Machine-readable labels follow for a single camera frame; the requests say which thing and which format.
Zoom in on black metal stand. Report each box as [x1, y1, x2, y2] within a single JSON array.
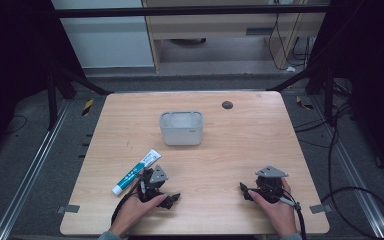
[[266, 59, 336, 128], [44, 56, 114, 132]]

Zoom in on yellow and black floor tape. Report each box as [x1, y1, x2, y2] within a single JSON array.
[[81, 98, 95, 118], [295, 95, 315, 112]]

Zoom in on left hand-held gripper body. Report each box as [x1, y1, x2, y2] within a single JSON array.
[[136, 164, 170, 204]]

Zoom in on grey metal table bracket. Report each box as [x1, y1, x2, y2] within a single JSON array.
[[309, 203, 333, 215], [56, 204, 81, 215]]

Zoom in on white and teal toothpaste tube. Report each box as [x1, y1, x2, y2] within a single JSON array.
[[111, 148, 163, 197]]

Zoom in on black hanging cable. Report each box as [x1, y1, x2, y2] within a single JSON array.
[[267, 0, 311, 72]]

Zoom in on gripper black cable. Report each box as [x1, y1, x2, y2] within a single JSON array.
[[278, 188, 308, 240], [110, 181, 144, 226]]

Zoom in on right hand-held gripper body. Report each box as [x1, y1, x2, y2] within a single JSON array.
[[254, 165, 290, 205]]

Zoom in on aluminium floor rail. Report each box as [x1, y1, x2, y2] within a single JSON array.
[[308, 96, 384, 239], [0, 99, 73, 240]]

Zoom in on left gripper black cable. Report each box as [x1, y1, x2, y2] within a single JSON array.
[[110, 181, 144, 226]]

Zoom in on grey plastic storage box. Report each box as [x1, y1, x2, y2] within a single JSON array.
[[158, 110, 204, 147]]

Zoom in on white cabinet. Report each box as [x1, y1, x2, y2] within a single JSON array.
[[50, 0, 156, 70]]

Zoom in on person's left hand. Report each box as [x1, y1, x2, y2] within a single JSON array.
[[109, 193, 169, 238]]

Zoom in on black floor cable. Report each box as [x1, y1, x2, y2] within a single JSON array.
[[293, 79, 384, 240]]

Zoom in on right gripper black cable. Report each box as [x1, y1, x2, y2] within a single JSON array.
[[278, 188, 308, 240]]

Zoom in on person's right hand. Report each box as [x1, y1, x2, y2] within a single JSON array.
[[247, 177, 298, 238]]

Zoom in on black horizontal frame bar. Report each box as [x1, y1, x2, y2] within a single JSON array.
[[51, 3, 331, 19]]

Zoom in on light wooden desk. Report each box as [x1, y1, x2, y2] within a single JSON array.
[[141, 0, 331, 73]]

